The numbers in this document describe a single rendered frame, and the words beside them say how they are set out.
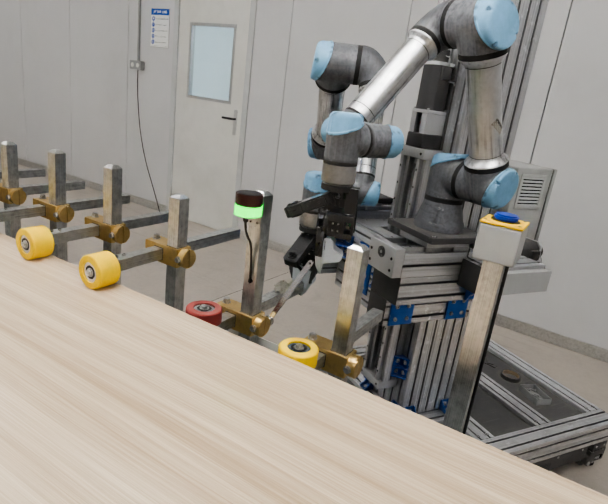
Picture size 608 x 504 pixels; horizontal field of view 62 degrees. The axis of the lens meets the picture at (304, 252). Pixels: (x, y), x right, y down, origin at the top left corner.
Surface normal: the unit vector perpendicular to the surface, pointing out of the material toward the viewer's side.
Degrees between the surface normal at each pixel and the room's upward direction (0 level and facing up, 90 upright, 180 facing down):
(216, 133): 90
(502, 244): 90
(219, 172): 90
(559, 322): 90
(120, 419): 0
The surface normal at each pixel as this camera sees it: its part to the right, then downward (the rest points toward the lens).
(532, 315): -0.55, 0.18
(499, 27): 0.52, 0.21
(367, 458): 0.12, -0.95
